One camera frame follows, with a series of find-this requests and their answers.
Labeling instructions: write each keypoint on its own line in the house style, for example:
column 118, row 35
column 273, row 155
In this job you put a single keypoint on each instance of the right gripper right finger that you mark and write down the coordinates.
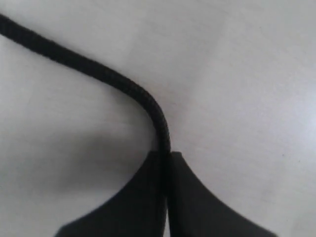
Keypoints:
column 194, row 211

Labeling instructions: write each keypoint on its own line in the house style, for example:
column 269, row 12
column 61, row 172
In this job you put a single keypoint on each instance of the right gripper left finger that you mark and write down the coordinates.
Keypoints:
column 137, row 210

